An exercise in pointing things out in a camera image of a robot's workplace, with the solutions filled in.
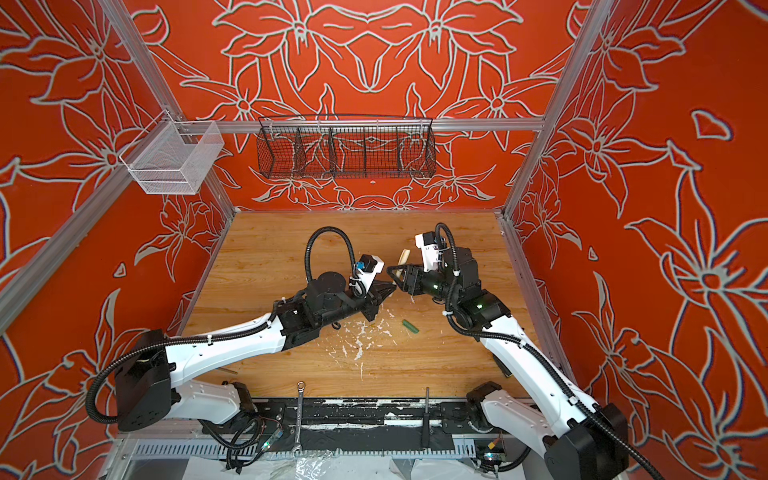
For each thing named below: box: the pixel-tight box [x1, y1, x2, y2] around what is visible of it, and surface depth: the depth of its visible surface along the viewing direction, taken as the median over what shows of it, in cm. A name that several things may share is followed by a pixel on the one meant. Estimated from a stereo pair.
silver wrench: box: [293, 381, 306, 455], surface depth 74 cm
